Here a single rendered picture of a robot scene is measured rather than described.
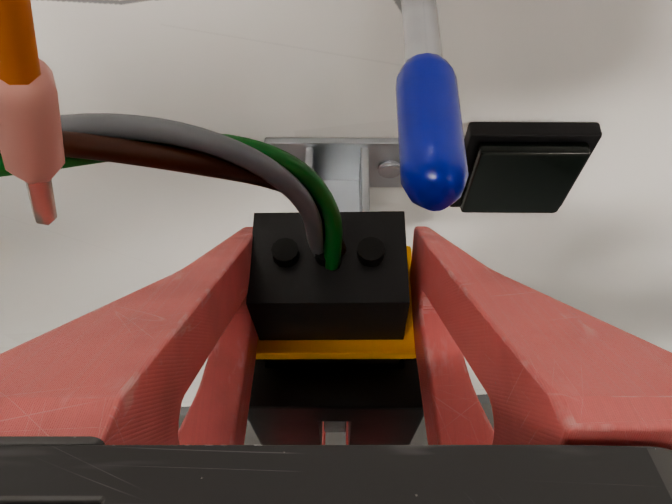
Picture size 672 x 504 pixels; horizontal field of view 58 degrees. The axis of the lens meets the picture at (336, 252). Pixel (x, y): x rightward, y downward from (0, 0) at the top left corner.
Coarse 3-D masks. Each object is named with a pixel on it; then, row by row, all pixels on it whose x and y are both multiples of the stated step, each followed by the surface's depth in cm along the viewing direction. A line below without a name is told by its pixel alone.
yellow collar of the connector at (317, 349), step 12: (408, 252) 14; (408, 264) 14; (408, 276) 13; (408, 312) 13; (408, 324) 13; (408, 336) 13; (264, 348) 13; (276, 348) 13; (288, 348) 13; (300, 348) 13; (312, 348) 13; (324, 348) 13; (336, 348) 13; (348, 348) 13; (360, 348) 13; (372, 348) 13; (384, 348) 13; (396, 348) 13; (408, 348) 12
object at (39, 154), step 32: (0, 0) 3; (0, 32) 4; (32, 32) 4; (0, 64) 4; (32, 64) 4; (0, 96) 4; (32, 96) 4; (0, 128) 4; (32, 128) 4; (32, 160) 5; (64, 160) 5; (32, 192) 5
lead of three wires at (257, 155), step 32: (64, 128) 7; (96, 128) 7; (128, 128) 7; (160, 128) 8; (192, 128) 8; (0, 160) 7; (96, 160) 7; (128, 160) 7; (160, 160) 8; (192, 160) 8; (224, 160) 8; (256, 160) 8; (288, 160) 9; (288, 192) 9; (320, 192) 10; (320, 224) 10
